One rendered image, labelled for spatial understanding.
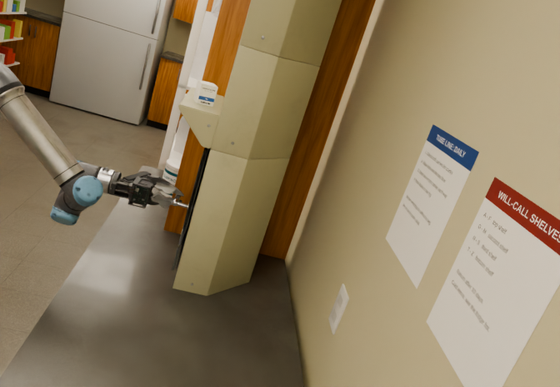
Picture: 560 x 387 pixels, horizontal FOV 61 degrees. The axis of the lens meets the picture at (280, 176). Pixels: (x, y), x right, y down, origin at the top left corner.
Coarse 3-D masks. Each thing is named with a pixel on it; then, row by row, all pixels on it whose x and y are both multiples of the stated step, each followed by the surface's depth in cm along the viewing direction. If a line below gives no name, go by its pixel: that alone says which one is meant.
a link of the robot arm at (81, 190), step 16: (0, 64) 122; (0, 80) 119; (16, 80) 122; (0, 96) 119; (16, 96) 122; (0, 112) 123; (16, 112) 121; (32, 112) 123; (16, 128) 123; (32, 128) 122; (48, 128) 125; (32, 144) 123; (48, 144) 124; (48, 160) 124; (64, 160) 125; (64, 176) 125; (80, 176) 127; (64, 192) 127; (80, 192) 124; (96, 192) 126; (80, 208) 130
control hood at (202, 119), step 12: (192, 96) 146; (216, 96) 157; (180, 108) 130; (192, 108) 131; (204, 108) 134; (216, 108) 139; (192, 120) 132; (204, 120) 132; (216, 120) 132; (204, 132) 133; (204, 144) 134
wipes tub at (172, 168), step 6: (168, 162) 210; (174, 162) 212; (180, 162) 214; (168, 168) 208; (174, 168) 207; (168, 174) 208; (174, 174) 207; (168, 180) 209; (174, 180) 208; (162, 192) 212
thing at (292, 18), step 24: (264, 0) 123; (288, 0) 123; (312, 0) 128; (336, 0) 135; (264, 24) 125; (288, 24) 125; (312, 24) 132; (264, 48) 127; (288, 48) 129; (312, 48) 137
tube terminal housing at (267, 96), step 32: (256, 64) 128; (288, 64) 132; (256, 96) 131; (288, 96) 138; (224, 128) 133; (256, 128) 134; (288, 128) 145; (224, 160) 136; (256, 160) 139; (288, 160) 152; (224, 192) 139; (256, 192) 146; (192, 224) 142; (224, 224) 143; (256, 224) 154; (192, 256) 145; (224, 256) 148; (256, 256) 162; (192, 288) 149; (224, 288) 156
